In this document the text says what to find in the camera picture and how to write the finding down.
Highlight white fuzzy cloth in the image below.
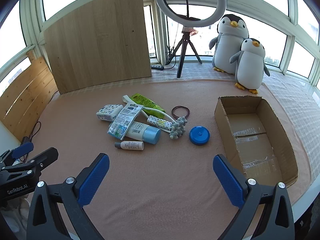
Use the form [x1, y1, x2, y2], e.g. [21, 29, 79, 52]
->
[2, 199, 29, 233]

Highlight small penguin plush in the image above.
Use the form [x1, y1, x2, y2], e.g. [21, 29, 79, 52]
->
[229, 38, 271, 95]

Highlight green tube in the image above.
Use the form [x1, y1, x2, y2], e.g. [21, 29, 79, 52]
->
[130, 93, 166, 113]

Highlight dark red hair ties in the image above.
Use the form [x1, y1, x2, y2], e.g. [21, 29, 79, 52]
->
[171, 106, 191, 119]

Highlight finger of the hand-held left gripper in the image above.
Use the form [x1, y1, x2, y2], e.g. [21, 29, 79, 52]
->
[0, 147, 59, 179]
[0, 142, 34, 167]

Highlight light wooden board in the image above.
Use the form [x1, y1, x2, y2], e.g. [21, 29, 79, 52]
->
[43, 0, 152, 95]

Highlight white window frame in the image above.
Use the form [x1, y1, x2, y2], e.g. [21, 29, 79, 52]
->
[0, 0, 320, 100]

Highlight large penguin plush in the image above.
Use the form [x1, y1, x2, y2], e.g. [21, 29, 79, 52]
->
[209, 14, 249, 74]

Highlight white printed tissue pack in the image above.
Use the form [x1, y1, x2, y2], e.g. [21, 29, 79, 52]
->
[96, 104, 124, 122]

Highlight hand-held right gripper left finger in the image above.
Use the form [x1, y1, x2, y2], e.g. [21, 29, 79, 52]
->
[26, 153, 110, 240]

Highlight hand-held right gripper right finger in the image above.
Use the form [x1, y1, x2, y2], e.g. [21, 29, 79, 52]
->
[212, 154, 295, 240]

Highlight white checked cloth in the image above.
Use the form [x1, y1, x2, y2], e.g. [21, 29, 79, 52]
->
[150, 61, 320, 178]

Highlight pine wood panel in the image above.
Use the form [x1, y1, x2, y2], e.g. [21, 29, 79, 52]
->
[0, 50, 59, 142]

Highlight brown cardboard box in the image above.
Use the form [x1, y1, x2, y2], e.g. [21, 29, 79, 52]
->
[214, 95, 299, 188]

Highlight white bottle with blue cap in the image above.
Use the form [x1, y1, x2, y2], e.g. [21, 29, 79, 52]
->
[124, 121, 162, 145]

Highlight grey pompom scrunchie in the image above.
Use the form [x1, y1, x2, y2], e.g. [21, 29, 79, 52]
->
[169, 116, 187, 140]

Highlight blue round case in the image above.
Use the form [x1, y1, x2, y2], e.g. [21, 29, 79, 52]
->
[189, 126, 211, 146]

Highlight small white bottle grey cap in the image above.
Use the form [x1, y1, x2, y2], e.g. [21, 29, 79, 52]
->
[114, 141, 145, 151]

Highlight white packet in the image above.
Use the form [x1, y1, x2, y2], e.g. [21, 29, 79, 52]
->
[107, 103, 143, 140]

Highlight white plastic shoehorn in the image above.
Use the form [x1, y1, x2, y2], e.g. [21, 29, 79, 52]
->
[122, 95, 174, 124]

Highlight pink blanket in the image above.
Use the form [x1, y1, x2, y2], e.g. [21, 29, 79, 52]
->
[25, 77, 313, 240]

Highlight black cable with plug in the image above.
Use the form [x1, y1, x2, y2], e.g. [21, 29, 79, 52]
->
[21, 121, 42, 145]

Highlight black ring light cable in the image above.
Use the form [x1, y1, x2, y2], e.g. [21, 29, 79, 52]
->
[165, 22, 177, 69]

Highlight white patterned pouch yellow print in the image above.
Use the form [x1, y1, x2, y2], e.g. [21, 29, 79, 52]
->
[147, 115, 173, 132]

